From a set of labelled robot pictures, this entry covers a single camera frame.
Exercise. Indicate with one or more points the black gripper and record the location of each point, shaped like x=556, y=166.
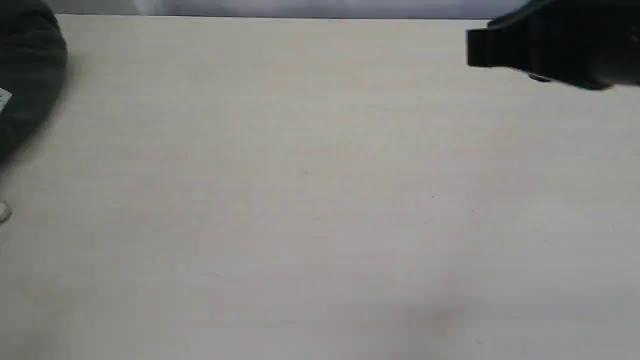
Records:
x=592, y=45

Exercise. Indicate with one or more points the wooden handle paint brush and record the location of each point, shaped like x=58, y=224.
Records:
x=5, y=212

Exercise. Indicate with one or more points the green fleece sleeve forearm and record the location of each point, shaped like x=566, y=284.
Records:
x=33, y=70

